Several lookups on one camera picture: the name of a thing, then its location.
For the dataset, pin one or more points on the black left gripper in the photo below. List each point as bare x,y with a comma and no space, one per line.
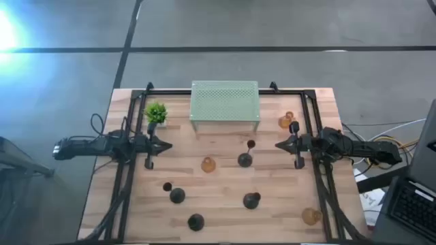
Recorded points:
146,146

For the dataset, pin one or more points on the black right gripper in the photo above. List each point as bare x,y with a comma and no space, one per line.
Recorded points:
301,144

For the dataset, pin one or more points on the amber glass candle holder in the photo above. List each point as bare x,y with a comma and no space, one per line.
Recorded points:
284,122
208,165
310,216

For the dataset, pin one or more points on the tall black candlestick holder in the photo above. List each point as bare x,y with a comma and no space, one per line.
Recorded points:
245,160
177,195

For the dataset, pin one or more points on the short black candlestick holder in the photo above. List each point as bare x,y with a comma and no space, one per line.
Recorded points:
195,222
251,201

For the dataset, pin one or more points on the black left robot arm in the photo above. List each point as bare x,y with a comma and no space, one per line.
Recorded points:
85,148

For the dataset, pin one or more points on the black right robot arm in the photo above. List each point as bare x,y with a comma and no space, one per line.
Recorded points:
368,148

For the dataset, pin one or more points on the artificial plant in white pot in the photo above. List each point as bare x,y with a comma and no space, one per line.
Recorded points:
156,113

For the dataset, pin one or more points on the green perforated metal shelf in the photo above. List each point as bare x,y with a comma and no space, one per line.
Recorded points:
225,100

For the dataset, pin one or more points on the white paper sheets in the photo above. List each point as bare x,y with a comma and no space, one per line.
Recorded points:
373,200

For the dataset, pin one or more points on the grey side table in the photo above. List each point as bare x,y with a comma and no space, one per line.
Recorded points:
24,163

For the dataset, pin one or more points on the dark laptop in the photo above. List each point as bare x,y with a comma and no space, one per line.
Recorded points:
412,207

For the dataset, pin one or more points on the black aluminium table frame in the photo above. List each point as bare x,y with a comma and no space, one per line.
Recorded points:
170,92

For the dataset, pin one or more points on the black frame bracket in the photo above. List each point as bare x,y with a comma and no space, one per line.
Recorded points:
273,86
149,85

